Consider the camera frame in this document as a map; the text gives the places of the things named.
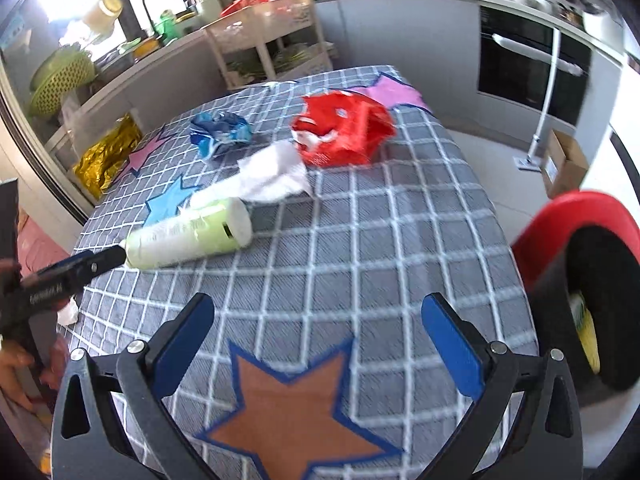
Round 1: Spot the green dish soap bottle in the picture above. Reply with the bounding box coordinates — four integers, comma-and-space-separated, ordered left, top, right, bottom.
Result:
158, 10, 179, 44

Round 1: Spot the gold foil bag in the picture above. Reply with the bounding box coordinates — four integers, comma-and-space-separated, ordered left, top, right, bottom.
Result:
73, 113, 142, 200

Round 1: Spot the green plastic colander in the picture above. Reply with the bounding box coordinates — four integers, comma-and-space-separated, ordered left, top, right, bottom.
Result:
28, 44, 96, 119

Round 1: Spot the cardboard box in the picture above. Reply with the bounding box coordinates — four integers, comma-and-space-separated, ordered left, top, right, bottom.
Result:
540, 129, 589, 198

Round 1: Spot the blue snack wrapper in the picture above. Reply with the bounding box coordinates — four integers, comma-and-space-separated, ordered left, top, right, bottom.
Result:
190, 110, 253, 160

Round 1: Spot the white paper tissue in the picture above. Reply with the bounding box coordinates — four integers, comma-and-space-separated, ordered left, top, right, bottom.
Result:
189, 140, 314, 208

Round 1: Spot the grey checked tablecloth with stars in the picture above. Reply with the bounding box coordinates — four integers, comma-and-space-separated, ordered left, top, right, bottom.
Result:
69, 63, 542, 480

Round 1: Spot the beige plastic storage rack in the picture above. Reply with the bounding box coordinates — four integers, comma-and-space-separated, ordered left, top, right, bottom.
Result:
204, 0, 333, 91

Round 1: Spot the red plastic bag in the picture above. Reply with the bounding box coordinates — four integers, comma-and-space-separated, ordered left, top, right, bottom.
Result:
291, 90, 396, 168

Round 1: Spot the person hand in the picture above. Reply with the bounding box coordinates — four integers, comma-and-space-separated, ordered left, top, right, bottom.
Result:
1, 259, 70, 414

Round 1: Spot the red trash bin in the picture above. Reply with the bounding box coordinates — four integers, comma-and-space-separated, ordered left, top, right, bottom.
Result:
512, 191, 639, 406

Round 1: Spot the green white plastic bottle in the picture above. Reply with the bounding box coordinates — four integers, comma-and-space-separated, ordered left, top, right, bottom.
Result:
120, 198, 253, 270

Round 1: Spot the white mop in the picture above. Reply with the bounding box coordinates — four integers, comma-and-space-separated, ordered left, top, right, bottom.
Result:
513, 28, 561, 172

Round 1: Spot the black built-in oven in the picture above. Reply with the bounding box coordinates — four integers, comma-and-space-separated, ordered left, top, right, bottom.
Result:
477, 6, 592, 126

